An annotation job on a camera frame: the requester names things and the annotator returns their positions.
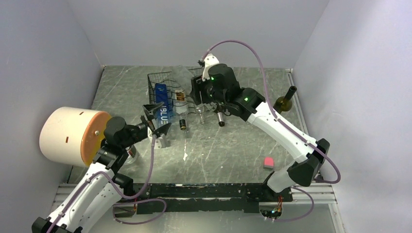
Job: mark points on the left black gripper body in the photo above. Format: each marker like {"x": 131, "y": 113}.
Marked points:
{"x": 144, "y": 126}

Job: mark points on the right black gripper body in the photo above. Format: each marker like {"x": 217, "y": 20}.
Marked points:
{"x": 208, "y": 93}

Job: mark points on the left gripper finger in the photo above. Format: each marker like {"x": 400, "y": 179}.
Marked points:
{"x": 162, "y": 130}
{"x": 151, "y": 109}

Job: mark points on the tall blue square bottle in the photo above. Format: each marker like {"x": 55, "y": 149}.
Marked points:
{"x": 165, "y": 113}

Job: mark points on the round clear bottle white cap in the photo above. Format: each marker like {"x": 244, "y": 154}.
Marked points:
{"x": 133, "y": 154}

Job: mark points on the clear bottle black cap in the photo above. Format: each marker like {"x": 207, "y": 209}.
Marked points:
{"x": 181, "y": 107}

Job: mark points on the clear slim bottle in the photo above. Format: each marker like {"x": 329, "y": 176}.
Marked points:
{"x": 182, "y": 76}
{"x": 200, "y": 109}

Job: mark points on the green wine bottle black neck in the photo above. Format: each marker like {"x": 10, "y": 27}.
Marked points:
{"x": 284, "y": 103}

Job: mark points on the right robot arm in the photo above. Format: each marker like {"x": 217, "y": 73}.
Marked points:
{"x": 307, "y": 152}

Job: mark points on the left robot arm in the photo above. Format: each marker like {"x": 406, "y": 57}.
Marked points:
{"x": 101, "y": 143}

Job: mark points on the white orange cylinder drum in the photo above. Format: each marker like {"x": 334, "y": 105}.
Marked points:
{"x": 73, "y": 136}

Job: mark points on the small pink block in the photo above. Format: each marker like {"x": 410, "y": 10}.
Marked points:
{"x": 268, "y": 163}

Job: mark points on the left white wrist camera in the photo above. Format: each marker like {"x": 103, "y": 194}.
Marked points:
{"x": 162, "y": 142}

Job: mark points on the black wire wine rack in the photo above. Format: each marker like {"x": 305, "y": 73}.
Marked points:
{"x": 171, "y": 84}

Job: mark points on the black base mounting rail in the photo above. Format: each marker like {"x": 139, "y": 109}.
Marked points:
{"x": 172, "y": 197}

